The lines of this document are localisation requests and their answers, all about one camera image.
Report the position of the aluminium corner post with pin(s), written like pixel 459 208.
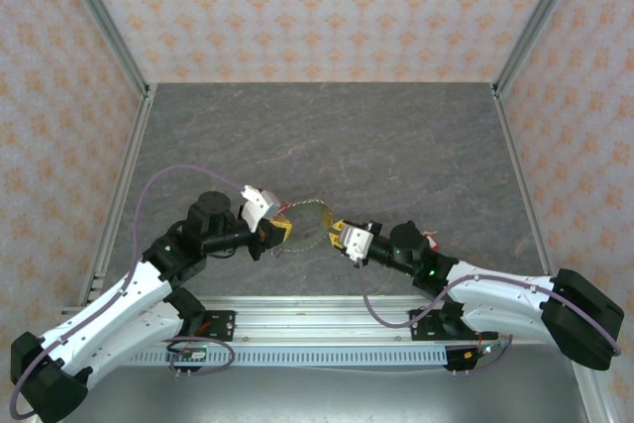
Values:
pixel 104 22
pixel 540 17

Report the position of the aluminium right corner post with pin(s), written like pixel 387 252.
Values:
pixel 540 17

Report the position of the grey metal base sheet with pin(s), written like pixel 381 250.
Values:
pixel 322 395

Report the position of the aluminium left side rail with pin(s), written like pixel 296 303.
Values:
pixel 124 185

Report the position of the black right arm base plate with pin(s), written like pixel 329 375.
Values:
pixel 421 331

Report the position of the aluminium right side rail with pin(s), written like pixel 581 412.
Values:
pixel 520 180

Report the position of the aluminium front mounting rail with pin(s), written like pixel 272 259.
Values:
pixel 322 324

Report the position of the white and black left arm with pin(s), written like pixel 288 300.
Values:
pixel 114 304

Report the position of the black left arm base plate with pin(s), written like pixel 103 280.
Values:
pixel 223 324

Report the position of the aluminium left corner post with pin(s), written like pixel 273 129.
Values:
pixel 104 22

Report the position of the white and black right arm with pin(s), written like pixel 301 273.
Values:
pixel 495 289

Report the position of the right base circuit board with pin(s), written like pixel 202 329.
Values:
pixel 483 351

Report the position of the base circuit board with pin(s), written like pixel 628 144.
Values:
pixel 190 355
pixel 483 351

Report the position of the red plastic key tag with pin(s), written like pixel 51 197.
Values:
pixel 435 243

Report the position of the left base circuit board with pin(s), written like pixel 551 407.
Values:
pixel 190 355

